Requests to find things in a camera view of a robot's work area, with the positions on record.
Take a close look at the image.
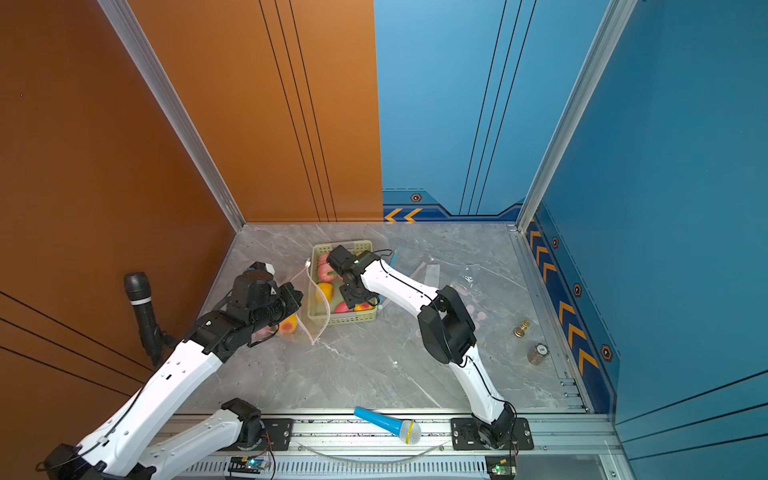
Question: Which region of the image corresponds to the blue zip bag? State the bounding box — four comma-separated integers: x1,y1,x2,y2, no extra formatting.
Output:
389,248,400,267

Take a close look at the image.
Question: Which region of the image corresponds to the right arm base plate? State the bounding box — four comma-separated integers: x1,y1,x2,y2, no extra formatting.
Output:
450,417,535,451

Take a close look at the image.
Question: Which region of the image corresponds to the yellow peach front left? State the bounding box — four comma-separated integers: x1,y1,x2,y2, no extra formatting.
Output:
278,314,298,336

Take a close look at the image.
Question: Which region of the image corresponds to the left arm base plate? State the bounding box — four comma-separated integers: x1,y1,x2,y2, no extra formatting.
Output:
233,418,294,452

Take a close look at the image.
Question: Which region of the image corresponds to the clear bag with pink dots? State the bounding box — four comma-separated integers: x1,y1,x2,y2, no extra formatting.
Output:
423,256,489,326

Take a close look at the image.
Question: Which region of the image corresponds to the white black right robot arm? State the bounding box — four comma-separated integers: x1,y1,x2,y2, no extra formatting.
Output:
328,246,518,449

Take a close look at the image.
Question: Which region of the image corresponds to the green circuit board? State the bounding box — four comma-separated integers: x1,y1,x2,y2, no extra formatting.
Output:
226,456,273,478
484,456,517,480

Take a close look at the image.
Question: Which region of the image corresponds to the right green circuit board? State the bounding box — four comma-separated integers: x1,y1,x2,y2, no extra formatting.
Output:
484,456,517,480

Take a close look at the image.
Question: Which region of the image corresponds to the black microphone on stand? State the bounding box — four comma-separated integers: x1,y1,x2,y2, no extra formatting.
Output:
124,272,177,367

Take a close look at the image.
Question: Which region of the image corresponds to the yellow peach upper left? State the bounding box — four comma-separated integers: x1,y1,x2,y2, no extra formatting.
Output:
315,282,334,303

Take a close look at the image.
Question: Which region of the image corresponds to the aluminium corner post right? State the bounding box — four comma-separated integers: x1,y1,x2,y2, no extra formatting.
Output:
516,0,637,234

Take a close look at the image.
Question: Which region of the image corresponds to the blue toy microphone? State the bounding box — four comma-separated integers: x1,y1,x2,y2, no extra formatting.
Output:
354,407,421,445

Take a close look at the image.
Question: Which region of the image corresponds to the clear zip-top bag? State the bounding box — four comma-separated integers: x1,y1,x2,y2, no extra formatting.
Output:
250,258,330,345

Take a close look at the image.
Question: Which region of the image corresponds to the small brass weight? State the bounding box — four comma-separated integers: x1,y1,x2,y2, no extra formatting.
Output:
513,320,531,338

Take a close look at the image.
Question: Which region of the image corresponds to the pink peach front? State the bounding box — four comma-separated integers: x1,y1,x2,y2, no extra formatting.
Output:
254,326,276,339

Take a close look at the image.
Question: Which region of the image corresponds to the left green circuit board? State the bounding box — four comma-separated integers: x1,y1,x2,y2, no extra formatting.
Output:
226,456,273,478

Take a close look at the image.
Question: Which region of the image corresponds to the aluminium corner post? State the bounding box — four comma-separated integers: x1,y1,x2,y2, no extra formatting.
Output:
516,0,637,234
98,0,246,232

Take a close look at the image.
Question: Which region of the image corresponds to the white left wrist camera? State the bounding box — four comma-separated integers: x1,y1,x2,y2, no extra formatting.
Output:
248,261,275,275

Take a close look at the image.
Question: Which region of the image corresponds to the aluminium corner post left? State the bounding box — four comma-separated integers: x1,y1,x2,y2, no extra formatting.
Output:
98,0,246,232

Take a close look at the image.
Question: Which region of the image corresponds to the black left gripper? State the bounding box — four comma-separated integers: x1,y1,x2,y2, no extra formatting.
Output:
250,282,306,336

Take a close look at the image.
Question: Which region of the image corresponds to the large pink peach top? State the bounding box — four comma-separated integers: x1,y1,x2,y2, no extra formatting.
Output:
317,263,339,284

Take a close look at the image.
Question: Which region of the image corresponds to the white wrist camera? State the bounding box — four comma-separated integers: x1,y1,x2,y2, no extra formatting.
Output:
248,261,275,275
327,245,357,277

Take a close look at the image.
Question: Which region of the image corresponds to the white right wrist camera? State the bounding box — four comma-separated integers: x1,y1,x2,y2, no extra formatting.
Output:
327,245,357,277

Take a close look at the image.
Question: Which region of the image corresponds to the light green perforated basket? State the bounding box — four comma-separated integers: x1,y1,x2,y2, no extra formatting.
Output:
311,240,377,326

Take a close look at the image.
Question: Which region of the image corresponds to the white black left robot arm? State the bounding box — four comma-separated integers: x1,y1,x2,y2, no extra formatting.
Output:
35,262,303,479

